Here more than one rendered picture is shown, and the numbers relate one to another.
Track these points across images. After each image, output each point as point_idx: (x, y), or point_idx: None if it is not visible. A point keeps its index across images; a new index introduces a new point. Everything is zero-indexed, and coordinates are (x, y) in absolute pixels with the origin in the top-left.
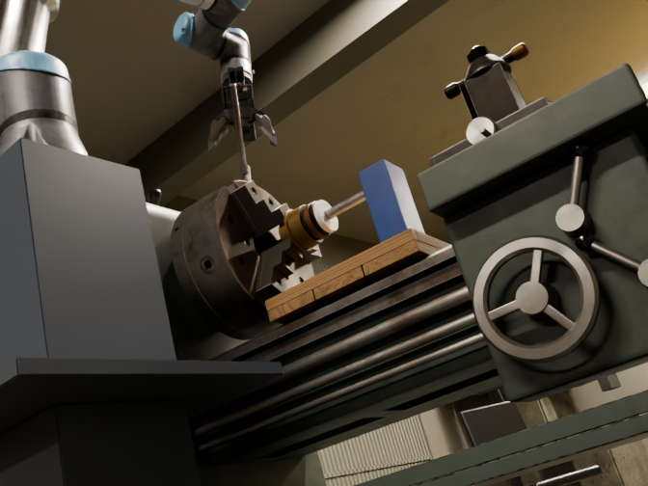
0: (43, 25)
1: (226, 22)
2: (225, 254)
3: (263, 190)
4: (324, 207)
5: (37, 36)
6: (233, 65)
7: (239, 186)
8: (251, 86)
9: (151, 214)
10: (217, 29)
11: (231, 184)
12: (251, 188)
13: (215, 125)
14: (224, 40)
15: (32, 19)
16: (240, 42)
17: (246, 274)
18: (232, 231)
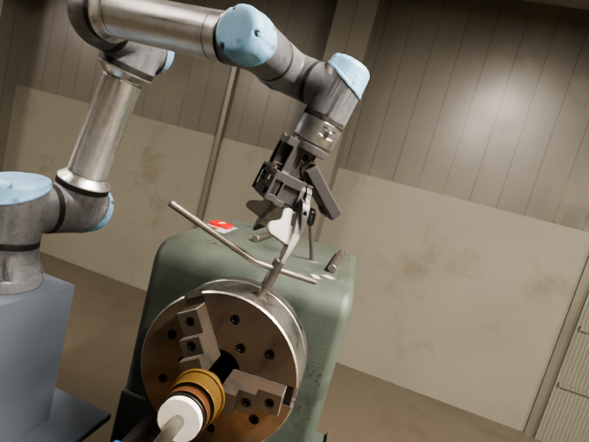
0: (109, 101)
1: (260, 76)
2: (141, 367)
3: (254, 306)
4: (177, 410)
5: (97, 116)
6: (297, 125)
7: (209, 299)
8: (275, 174)
9: (191, 273)
10: (266, 81)
11: (197, 296)
12: (188, 317)
13: (256, 205)
14: (301, 84)
15: (97, 99)
16: (326, 85)
17: (161, 391)
18: (166, 347)
